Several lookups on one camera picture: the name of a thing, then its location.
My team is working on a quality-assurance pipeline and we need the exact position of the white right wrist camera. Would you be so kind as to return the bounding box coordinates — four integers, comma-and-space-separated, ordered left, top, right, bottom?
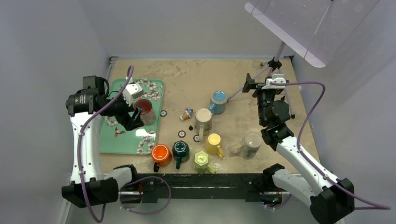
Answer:
262, 74, 288, 90

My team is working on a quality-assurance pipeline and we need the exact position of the light green hexagonal mug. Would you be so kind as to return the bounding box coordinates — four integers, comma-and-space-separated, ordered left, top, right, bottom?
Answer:
194, 151, 216, 175

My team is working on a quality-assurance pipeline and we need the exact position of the dark green mug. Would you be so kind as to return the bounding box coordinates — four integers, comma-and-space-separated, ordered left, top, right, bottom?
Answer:
172, 140, 190, 169

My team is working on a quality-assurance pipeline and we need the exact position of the blue mug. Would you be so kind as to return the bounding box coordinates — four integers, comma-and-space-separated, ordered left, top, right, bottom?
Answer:
209, 91, 227, 115

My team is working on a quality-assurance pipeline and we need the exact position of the green floral tray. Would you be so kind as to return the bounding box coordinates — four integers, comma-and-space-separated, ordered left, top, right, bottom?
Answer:
99, 78, 165, 154

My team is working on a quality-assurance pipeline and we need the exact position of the cream coral mug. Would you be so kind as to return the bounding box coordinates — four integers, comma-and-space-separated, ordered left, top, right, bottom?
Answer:
229, 133, 262, 160

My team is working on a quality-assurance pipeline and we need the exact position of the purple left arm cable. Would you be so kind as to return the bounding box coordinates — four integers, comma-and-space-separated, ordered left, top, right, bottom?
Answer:
77, 65, 172, 224

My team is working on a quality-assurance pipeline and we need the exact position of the grey music stand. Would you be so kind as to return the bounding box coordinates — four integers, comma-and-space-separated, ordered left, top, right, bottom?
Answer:
225, 0, 394, 120

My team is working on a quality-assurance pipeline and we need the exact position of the pink ghost mug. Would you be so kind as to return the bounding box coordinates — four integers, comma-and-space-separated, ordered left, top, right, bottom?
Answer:
134, 99, 156, 125

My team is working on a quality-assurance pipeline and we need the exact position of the teal seashell mug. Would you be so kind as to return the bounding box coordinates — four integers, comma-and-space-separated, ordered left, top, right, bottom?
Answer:
194, 108, 212, 142

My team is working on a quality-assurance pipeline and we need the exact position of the orange mug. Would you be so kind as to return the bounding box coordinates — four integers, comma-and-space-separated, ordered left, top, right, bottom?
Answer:
151, 144, 172, 173

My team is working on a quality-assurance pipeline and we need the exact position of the ice cream cone toy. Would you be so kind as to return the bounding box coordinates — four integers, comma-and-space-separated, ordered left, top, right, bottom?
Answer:
179, 108, 194, 121

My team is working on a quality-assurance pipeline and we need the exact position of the yellow mug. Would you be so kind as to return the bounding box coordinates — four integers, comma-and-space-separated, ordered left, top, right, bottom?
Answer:
205, 133, 225, 159

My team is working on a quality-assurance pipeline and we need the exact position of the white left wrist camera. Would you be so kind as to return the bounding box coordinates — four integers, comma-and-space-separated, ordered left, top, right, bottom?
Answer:
122, 83, 143, 106

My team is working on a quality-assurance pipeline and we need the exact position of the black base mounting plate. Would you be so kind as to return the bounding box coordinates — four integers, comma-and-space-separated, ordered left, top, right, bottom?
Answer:
119, 173, 290, 206

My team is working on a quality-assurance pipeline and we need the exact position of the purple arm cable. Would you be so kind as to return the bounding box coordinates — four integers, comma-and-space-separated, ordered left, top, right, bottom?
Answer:
77, 65, 172, 224
263, 81, 391, 211

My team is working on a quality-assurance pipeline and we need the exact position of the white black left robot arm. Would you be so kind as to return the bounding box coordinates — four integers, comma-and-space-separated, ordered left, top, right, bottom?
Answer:
61, 76, 144, 208

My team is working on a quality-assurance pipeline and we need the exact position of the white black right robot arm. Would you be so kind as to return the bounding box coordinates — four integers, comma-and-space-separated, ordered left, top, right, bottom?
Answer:
242, 74, 355, 224

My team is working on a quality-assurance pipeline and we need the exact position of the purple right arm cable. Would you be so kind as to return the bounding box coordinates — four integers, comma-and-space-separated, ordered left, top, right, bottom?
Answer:
263, 81, 391, 211

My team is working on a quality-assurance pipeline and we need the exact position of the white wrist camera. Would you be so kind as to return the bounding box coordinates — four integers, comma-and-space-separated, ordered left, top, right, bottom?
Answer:
122, 83, 143, 106
262, 74, 288, 90

